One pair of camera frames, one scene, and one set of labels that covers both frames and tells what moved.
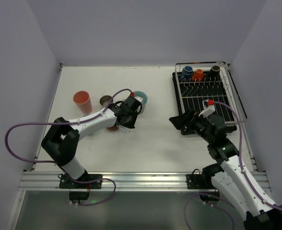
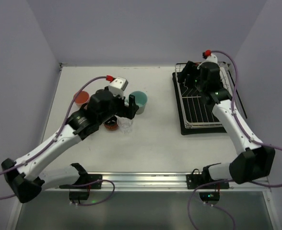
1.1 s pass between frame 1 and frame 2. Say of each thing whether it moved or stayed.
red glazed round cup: stayed
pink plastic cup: stayed
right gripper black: moved
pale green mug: stayed
